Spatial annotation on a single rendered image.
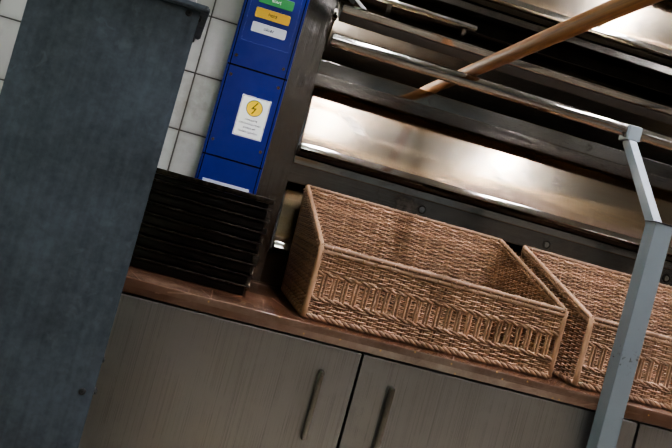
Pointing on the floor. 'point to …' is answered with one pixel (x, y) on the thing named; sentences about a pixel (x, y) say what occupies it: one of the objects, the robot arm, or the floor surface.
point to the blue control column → (244, 82)
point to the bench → (315, 383)
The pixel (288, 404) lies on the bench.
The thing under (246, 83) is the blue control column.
